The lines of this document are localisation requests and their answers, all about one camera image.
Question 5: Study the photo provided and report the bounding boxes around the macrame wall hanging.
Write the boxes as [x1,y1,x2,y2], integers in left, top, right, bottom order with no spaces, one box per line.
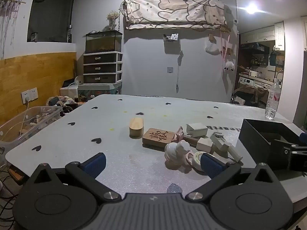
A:
[0,0,26,58]

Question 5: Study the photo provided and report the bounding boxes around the white hanging bag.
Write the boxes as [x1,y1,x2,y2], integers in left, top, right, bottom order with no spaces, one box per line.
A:
[205,39,221,54]

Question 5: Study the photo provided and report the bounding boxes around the brown jacket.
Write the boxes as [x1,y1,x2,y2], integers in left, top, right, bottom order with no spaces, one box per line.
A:
[234,85,269,106]

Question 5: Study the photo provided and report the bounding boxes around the pile of plush toys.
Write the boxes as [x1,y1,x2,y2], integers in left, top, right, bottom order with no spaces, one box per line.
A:
[45,96,78,113]

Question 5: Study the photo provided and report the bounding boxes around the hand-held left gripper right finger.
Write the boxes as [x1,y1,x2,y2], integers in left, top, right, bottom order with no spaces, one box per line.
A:
[185,153,280,201]

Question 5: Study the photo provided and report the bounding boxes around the pink eyelash curler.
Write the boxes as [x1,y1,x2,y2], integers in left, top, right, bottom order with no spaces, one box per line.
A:
[173,125,194,167]

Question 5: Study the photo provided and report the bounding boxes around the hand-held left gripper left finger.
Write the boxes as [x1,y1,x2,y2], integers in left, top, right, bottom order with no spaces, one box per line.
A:
[30,153,121,203]

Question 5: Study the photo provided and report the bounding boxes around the white small appliance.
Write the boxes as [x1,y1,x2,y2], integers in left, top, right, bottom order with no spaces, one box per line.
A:
[60,75,84,99]

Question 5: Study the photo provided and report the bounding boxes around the white charger plug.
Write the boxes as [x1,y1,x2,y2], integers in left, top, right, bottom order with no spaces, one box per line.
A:
[186,123,208,138]

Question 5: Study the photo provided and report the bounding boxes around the brown wooden stick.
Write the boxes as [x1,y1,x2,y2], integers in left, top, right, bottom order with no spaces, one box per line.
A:
[183,135,199,145]

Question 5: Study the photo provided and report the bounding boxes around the plastic drawer unit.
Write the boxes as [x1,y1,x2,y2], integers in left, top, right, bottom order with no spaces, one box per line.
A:
[83,52,123,85]

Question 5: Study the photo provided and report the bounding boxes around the grey plastic tool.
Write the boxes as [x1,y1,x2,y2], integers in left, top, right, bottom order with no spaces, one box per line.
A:
[210,132,234,152]

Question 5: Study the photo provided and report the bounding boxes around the dark window curtain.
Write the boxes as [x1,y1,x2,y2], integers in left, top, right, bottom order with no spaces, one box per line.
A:
[27,0,76,43]

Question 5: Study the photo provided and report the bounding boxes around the dried flower bouquet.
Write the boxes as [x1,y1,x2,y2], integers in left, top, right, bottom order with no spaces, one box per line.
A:
[107,11,120,31]

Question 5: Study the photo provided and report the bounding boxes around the white bottle with scalloped cap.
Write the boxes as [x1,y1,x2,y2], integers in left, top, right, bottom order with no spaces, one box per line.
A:
[164,140,192,172]

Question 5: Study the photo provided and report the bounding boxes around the oval wooden box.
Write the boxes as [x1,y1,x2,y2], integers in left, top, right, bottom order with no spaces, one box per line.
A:
[129,117,144,139]

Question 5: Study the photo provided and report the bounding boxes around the pink ribbon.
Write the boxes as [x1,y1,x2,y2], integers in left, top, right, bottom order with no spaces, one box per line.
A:
[222,32,233,63]

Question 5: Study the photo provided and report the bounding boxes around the clear plastic water bottle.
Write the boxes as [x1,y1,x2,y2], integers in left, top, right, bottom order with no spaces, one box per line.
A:
[265,78,281,120]

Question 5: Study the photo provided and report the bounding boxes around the white kitchen wall cabinets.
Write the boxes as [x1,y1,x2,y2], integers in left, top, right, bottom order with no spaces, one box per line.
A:
[240,21,286,51]

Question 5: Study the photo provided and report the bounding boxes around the glass fish tank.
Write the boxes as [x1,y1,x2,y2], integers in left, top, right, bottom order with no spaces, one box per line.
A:
[85,30,123,54]

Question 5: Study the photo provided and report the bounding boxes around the ceiling light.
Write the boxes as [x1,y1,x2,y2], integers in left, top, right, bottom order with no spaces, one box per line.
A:
[245,3,259,15]

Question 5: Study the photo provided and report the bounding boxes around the black cardboard box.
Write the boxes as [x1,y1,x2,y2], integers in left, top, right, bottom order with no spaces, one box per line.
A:
[238,118,303,172]

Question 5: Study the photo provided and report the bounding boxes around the clear wall holder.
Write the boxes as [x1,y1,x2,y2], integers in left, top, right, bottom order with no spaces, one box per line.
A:
[163,33,180,42]

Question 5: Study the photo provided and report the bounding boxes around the white washing machine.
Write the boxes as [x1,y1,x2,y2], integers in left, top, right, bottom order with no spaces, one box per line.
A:
[239,75,255,87]

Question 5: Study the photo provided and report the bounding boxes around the clear plastic storage bin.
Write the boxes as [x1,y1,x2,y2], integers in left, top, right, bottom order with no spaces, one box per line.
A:
[0,106,63,150]

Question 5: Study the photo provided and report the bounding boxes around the hanging grey cord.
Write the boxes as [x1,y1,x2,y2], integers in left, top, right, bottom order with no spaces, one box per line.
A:
[176,50,184,94]

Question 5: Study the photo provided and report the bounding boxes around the white wall socket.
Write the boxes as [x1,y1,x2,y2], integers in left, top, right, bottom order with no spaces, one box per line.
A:
[21,87,39,104]

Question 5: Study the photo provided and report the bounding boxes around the white round tape measure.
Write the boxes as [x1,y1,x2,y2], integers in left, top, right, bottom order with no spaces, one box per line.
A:
[191,151,204,172]

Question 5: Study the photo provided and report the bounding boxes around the white cylindrical tube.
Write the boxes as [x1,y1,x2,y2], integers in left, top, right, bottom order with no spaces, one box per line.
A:
[227,146,243,163]

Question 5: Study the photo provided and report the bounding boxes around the white cube adapter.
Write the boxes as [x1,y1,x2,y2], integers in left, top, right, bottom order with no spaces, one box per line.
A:
[196,136,214,153]

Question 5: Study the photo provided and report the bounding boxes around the carved wooden block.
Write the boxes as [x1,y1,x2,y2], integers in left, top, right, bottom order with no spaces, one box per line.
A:
[142,128,175,151]

